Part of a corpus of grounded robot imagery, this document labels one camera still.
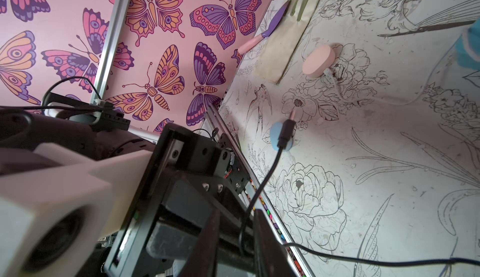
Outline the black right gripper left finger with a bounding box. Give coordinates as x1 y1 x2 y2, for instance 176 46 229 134
179 210 220 277

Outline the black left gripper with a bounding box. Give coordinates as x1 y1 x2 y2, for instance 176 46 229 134
103 123 254 276

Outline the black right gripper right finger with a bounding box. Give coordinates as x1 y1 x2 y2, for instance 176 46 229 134
253 209 296 277

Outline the blue earbud case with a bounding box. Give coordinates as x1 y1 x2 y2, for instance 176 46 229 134
270 121 295 151

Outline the black usb cable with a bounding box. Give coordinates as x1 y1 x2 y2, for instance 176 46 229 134
238 118 480 268

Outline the pink earbud case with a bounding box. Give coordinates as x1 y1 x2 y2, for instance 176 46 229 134
302 44 336 78

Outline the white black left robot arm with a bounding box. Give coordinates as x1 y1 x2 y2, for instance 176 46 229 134
1 98 254 276

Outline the beige striped cloth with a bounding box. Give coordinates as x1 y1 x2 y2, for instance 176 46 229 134
254 0 320 84

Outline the blue power strip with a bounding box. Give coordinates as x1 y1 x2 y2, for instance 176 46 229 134
455 19 480 71

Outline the aluminium cage frame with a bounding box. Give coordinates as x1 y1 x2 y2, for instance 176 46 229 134
91 0 129 103

